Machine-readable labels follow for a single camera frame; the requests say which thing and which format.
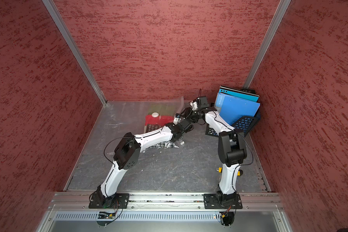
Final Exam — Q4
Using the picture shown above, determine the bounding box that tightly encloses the blue perforated file rack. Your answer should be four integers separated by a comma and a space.
203, 107, 261, 136

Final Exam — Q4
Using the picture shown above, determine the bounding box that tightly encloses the aluminium front rail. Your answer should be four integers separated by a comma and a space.
47, 190, 285, 212

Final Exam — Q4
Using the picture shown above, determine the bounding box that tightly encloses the yellow black screwdriver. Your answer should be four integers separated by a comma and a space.
217, 167, 243, 177

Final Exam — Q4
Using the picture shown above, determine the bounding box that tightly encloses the white round bag valve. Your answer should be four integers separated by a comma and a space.
152, 112, 159, 118

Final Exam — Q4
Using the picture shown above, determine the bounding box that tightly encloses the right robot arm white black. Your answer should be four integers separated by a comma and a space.
191, 96, 247, 208

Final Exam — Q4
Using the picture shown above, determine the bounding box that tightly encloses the houndstooth black white scarf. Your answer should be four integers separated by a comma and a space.
145, 124, 179, 149

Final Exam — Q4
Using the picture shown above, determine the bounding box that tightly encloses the red knitted scarf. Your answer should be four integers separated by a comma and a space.
145, 115, 174, 127

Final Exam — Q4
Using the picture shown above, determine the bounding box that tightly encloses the aluminium corner post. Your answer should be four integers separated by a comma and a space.
42, 0, 107, 106
243, 0, 291, 89

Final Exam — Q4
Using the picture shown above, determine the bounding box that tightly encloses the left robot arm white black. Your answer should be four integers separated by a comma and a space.
89, 107, 194, 209

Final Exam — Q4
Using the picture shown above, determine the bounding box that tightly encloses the teal notebook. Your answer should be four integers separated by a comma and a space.
218, 86, 259, 102

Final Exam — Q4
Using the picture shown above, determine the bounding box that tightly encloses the green knitted scarf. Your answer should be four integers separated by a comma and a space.
148, 103, 177, 117

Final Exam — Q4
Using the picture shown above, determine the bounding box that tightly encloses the clear plastic vacuum bag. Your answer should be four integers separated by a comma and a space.
82, 97, 186, 154

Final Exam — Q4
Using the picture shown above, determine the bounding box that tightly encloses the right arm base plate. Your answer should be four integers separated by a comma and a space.
203, 191, 243, 209

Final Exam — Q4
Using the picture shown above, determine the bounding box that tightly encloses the right aluminium corner post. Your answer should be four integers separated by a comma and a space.
243, 0, 291, 89

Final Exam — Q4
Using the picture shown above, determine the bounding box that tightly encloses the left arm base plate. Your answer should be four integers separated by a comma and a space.
88, 192, 130, 209

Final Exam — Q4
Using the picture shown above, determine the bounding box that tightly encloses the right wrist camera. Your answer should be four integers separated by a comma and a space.
190, 100, 198, 110

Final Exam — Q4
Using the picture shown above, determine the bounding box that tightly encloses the blue folder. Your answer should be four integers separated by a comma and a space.
215, 93, 260, 125

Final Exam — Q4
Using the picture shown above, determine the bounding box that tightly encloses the left aluminium corner post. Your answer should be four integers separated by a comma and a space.
42, 0, 107, 106

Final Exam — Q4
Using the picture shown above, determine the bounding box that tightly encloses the perforated metal vent strip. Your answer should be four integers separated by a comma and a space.
54, 211, 221, 222

